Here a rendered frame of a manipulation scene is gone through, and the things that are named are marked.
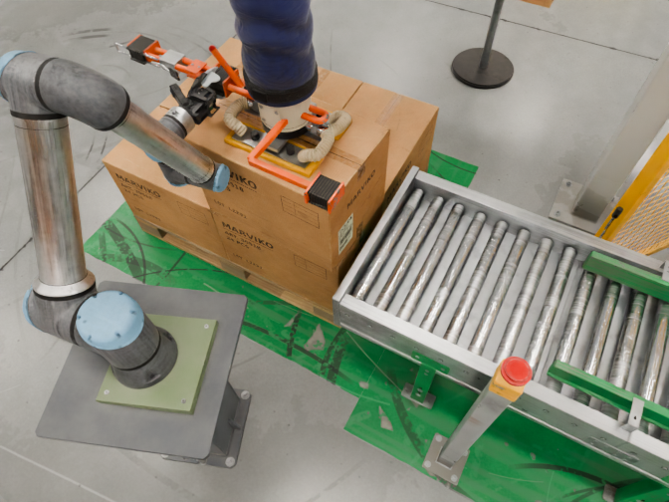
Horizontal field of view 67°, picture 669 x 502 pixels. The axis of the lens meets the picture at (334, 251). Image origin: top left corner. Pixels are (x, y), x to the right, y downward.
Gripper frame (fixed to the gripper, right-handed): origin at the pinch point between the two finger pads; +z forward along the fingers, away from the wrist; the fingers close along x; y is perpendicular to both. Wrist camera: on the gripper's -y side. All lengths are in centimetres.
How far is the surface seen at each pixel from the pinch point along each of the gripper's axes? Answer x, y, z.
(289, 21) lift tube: 34, 37, -5
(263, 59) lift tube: 23.8, 29.7, -9.6
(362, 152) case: -13, 55, 3
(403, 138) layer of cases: -53, 50, 53
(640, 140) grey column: -50, 142, 94
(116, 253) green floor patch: -107, -65, -39
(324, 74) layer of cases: -54, -3, 75
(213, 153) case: -13.6, 9.6, -19.9
